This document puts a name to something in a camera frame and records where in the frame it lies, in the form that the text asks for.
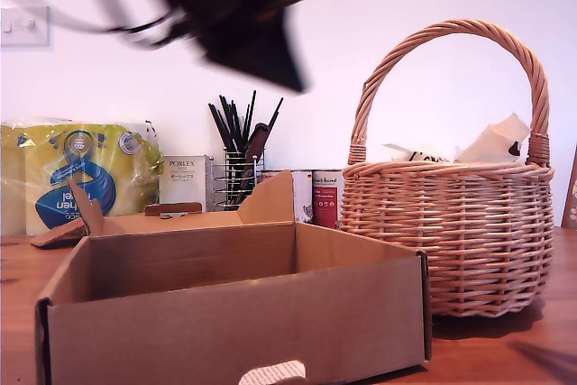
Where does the white Galaxy truffle eggs bag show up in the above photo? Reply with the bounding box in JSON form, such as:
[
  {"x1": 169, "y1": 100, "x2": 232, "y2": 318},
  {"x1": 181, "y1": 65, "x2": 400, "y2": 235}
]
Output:
[
  {"x1": 382, "y1": 143, "x2": 456, "y2": 164},
  {"x1": 454, "y1": 113, "x2": 532, "y2": 165}
]

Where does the white Porlex box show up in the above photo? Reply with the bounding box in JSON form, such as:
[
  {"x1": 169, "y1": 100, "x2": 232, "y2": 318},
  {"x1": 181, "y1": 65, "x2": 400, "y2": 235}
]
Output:
[{"x1": 160, "y1": 154, "x2": 213, "y2": 214}]

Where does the flat brown cardboard piece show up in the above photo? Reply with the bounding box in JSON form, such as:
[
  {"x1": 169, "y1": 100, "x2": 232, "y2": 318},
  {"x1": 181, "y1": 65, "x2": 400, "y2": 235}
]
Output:
[{"x1": 30, "y1": 226, "x2": 87, "y2": 249}]

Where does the brown cardboard box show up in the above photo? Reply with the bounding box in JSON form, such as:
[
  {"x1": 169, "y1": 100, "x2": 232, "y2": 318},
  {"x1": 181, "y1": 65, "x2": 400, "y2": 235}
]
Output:
[{"x1": 34, "y1": 170, "x2": 434, "y2": 385}]

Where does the black chopstick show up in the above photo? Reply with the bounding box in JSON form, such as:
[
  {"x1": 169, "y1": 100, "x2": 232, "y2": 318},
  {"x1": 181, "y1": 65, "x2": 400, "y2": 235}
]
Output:
[
  {"x1": 219, "y1": 95, "x2": 241, "y2": 150},
  {"x1": 268, "y1": 96, "x2": 286, "y2": 132},
  {"x1": 244, "y1": 89, "x2": 259, "y2": 151},
  {"x1": 207, "y1": 103, "x2": 232, "y2": 151}
]

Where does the tin can with red label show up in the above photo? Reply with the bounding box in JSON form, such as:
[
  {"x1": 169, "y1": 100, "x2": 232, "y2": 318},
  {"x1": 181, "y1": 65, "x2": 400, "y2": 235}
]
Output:
[{"x1": 313, "y1": 169, "x2": 346, "y2": 229}]

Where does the yellow kitchen towel pack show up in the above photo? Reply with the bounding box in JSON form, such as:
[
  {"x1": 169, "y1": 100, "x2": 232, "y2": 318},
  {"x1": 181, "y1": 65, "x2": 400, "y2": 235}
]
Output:
[{"x1": 0, "y1": 116, "x2": 166, "y2": 237}]

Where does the wire utensil holder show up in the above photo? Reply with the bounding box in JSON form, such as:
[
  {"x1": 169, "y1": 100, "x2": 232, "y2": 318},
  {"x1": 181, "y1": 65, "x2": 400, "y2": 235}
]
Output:
[{"x1": 211, "y1": 148, "x2": 267, "y2": 211}]

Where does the white wall switch plate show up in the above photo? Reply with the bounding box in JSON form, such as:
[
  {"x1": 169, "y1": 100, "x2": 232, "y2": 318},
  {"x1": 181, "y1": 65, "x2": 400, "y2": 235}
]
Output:
[{"x1": 0, "y1": 5, "x2": 50, "y2": 48}]

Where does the woven wicker basket with handle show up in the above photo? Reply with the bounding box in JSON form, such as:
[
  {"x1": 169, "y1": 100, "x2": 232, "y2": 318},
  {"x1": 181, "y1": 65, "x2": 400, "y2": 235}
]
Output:
[{"x1": 338, "y1": 19, "x2": 555, "y2": 319}]

